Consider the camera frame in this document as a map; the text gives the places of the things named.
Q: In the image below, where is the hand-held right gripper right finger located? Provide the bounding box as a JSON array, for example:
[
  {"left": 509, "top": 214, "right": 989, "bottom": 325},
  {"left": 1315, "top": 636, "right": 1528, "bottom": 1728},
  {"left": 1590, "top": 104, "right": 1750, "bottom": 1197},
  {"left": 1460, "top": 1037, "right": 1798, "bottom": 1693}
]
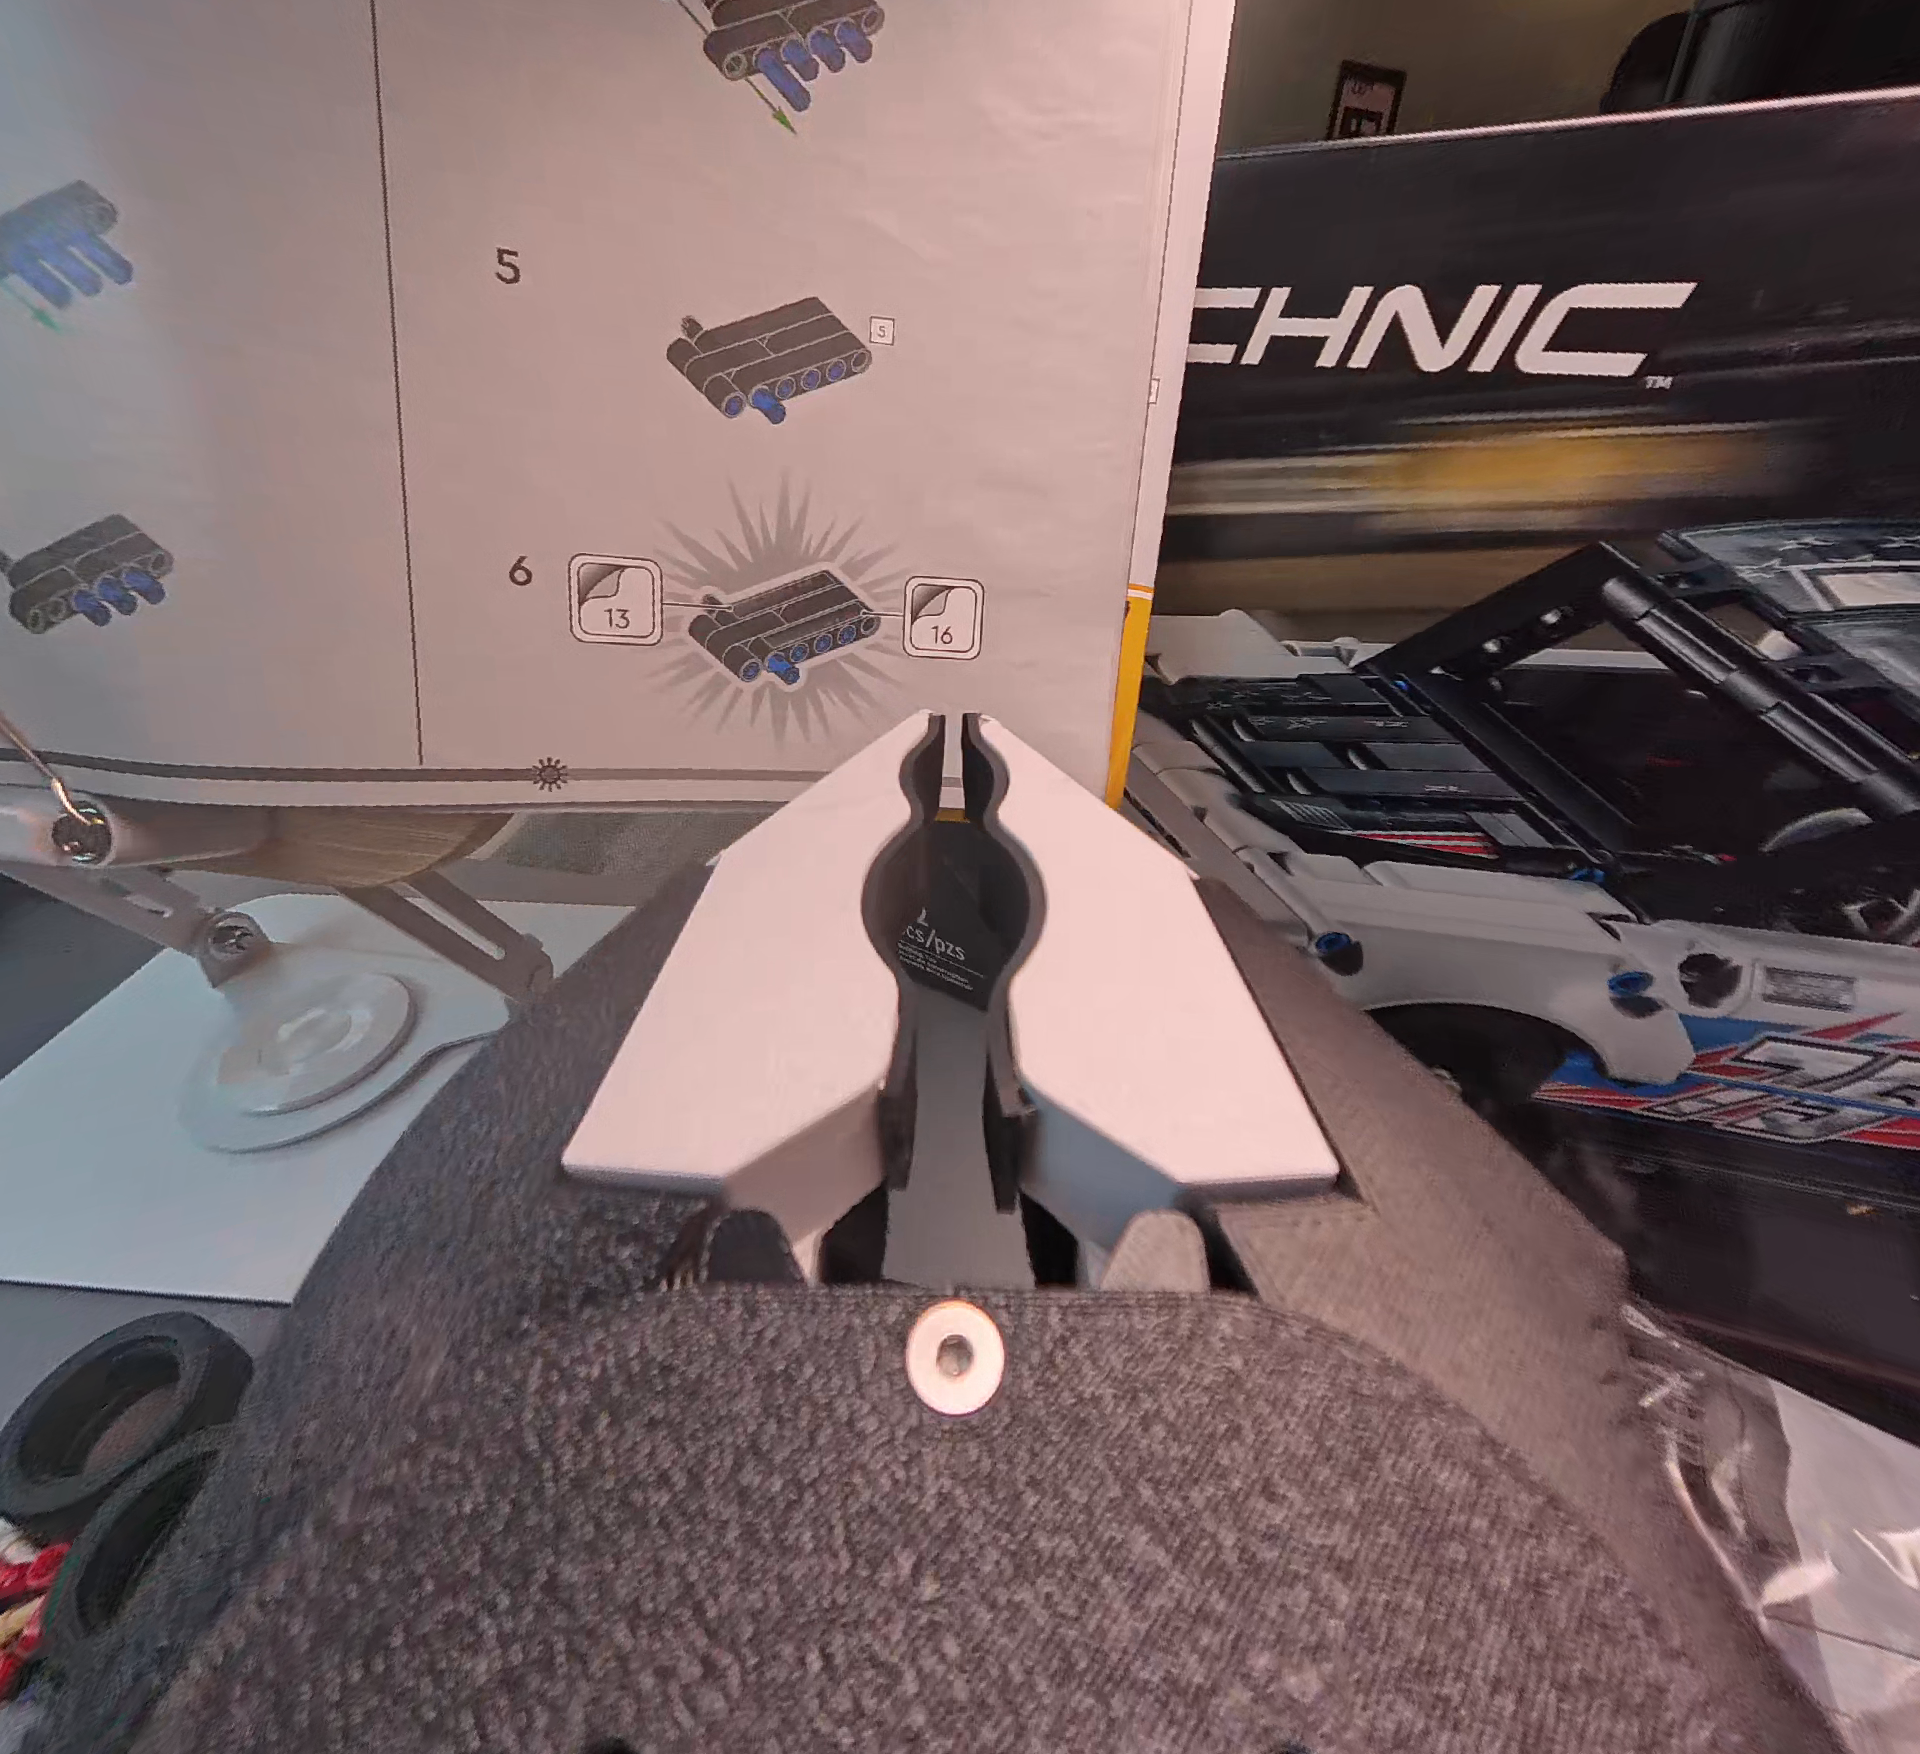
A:
[{"left": 957, "top": 710, "right": 1342, "bottom": 1290}]

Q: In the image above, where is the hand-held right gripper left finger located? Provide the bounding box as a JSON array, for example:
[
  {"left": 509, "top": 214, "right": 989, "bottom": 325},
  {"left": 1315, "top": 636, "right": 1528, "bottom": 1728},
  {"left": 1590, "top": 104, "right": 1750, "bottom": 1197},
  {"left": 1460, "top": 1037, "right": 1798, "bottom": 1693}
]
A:
[{"left": 562, "top": 710, "right": 954, "bottom": 1288}]

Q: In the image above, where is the grey desk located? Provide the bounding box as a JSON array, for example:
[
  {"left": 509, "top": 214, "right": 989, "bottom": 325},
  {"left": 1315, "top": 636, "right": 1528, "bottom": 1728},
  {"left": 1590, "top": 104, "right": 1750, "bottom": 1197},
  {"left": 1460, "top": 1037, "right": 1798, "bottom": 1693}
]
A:
[{"left": 0, "top": 870, "right": 1920, "bottom": 1754}]

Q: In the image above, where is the black toy car box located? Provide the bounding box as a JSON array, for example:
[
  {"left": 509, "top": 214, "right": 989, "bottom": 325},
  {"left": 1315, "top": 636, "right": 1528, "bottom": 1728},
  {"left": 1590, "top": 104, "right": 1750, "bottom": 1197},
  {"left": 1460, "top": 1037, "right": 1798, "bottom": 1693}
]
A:
[{"left": 1102, "top": 89, "right": 1920, "bottom": 1426}]

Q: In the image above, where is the crumpled clear plastic bag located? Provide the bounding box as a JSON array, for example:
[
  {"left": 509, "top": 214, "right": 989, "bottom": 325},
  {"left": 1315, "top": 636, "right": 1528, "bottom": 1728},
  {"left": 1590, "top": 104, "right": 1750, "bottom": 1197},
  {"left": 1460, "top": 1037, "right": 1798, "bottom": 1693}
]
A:
[{"left": 1632, "top": 1312, "right": 1920, "bottom": 1754}]

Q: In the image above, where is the building instruction booklet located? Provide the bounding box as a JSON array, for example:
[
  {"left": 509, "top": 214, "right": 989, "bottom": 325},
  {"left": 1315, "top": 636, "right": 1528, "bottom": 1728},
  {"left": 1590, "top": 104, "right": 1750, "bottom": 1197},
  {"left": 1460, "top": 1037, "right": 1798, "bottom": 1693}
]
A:
[{"left": 0, "top": 0, "right": 1258, "bottom": 812}]

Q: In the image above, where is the black toy tyre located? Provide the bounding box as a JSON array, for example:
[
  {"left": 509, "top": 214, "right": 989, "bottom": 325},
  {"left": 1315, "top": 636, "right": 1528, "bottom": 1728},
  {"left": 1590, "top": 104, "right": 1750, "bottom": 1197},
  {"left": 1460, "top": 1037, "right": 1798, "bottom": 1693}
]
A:
[
  {"left": 0, "top": 1312, "right": 255, "bottom": 1524},
  {"left": 47, "top": 1425, "right": 230, "bottom": 1659}
]

